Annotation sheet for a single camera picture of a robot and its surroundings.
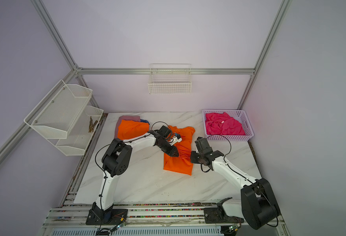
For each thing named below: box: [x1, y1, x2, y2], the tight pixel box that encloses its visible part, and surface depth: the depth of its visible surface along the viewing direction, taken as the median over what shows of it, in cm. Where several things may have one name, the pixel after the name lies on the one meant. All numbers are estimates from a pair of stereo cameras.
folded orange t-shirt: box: [117, 118, 150, 141], surface depth 103 cm
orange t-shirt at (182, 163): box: [163, 125, 196, 176], surface depth 94 cm
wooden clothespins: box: [87, 116, 98, 133], surface depth 97 cm
